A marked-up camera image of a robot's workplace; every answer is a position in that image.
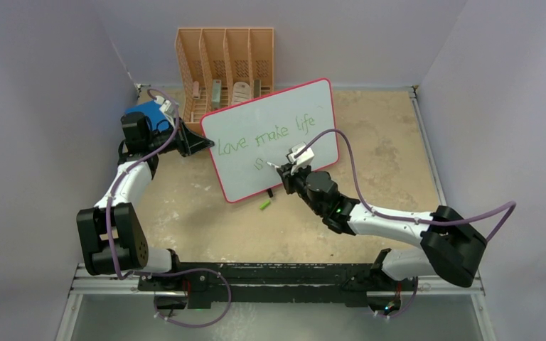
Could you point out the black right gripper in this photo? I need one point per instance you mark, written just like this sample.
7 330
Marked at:
288 178

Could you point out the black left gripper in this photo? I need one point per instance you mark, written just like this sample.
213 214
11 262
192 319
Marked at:
188 142

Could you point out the green marker cap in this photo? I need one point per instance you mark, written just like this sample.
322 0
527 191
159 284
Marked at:
264 205

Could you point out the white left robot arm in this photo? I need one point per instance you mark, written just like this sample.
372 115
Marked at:
111 236

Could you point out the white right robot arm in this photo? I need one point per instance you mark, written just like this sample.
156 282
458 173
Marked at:
441 242

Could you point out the pink-framed whiteboard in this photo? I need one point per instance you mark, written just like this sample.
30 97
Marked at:
251 133

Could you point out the orange plastic file organizer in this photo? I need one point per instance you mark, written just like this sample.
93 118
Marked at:
213 60

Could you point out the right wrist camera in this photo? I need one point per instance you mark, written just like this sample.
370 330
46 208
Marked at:
299 156

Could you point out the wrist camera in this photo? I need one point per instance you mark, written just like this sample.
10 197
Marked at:
167 107
299 156

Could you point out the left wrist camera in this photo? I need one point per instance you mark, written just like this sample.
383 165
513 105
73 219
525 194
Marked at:
167 107

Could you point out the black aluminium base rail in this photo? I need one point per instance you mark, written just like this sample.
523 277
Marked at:
202 284

